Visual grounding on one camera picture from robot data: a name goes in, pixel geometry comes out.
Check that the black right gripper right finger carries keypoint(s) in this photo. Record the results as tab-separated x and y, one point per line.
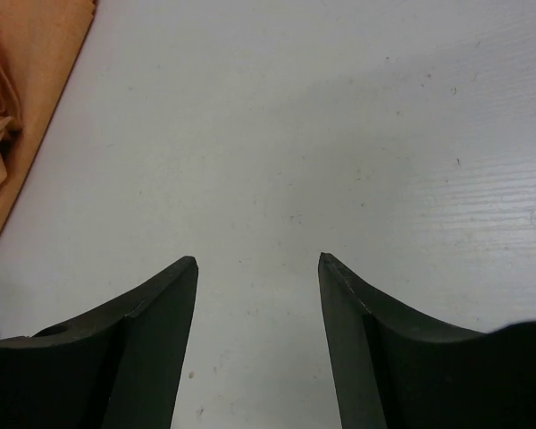
396	367

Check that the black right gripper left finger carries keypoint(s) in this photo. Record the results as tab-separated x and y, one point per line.
116	366

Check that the orange cloth placemat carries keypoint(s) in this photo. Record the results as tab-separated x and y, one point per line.
39	44

